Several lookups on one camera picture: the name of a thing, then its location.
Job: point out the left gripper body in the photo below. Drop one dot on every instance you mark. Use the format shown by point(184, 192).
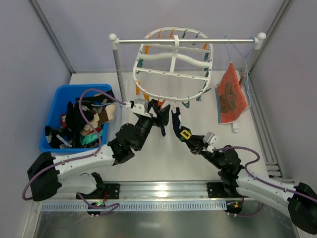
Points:
point(155, 115)

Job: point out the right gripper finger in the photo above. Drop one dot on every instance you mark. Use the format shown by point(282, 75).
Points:
point(197, 150)
point(196, 140)

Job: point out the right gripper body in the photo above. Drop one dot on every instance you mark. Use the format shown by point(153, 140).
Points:
point(195, 143)

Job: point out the navy christmas sock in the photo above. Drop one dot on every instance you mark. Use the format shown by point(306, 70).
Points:
point(182, 133)
point(163, 118)

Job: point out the beige brown striped sock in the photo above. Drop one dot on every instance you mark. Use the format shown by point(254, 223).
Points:
point(107, 114)

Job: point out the black blue sport sock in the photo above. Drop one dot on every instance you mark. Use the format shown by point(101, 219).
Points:
point(98, 100)
point(57, 138)

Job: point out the white oval clip hanger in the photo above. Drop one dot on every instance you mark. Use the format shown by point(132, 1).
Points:
point(175, 44)

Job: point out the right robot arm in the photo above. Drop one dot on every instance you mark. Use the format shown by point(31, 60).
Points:
point(298, 202)

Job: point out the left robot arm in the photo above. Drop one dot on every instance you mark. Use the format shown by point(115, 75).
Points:
point(50, 175)

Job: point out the pile of socks in bin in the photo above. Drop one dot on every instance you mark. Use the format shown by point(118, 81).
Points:
point(92, 131)

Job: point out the orange bear towel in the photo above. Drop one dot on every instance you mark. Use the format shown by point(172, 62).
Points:
point(231, 102)

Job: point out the blue plastic bin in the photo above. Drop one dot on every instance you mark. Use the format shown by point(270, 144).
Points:
point(64, 95)

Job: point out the white drying rack stand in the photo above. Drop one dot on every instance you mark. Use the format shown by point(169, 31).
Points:
point(168, 85)

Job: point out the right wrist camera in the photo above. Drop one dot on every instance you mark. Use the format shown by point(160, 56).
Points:
point(210, 140)

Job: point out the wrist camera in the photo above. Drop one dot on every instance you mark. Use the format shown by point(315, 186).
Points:
point(210, 140)
point(139, 107)

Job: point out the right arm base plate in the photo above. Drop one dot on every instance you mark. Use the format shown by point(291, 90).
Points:
point(216, 190)

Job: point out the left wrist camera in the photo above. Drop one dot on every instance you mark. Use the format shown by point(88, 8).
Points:
point(139, 107)

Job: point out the aluminium rail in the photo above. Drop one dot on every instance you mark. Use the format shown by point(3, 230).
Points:
point(136, 189)

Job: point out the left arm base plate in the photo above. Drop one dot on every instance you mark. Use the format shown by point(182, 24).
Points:
point(105, 190)

